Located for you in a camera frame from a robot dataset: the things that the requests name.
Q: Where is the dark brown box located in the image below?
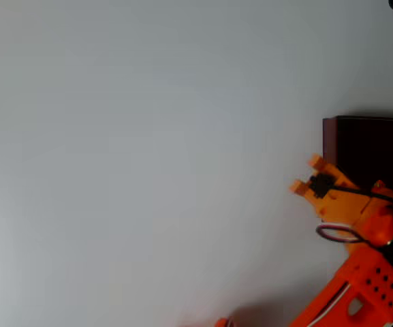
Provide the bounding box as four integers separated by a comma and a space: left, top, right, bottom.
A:
322, 115, 393, 208

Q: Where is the small black gripper camera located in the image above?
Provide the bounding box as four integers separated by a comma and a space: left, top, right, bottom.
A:
309, 172, 334, 199

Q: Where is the white red servo wire loop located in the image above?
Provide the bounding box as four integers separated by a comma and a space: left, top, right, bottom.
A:
315, 223, 374, 245

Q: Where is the black camera cable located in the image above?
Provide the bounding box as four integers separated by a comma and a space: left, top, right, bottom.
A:
330, 184, 393, 224

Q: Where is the white wire on arm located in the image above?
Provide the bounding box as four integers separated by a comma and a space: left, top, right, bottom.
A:
305, 281, 351, 327

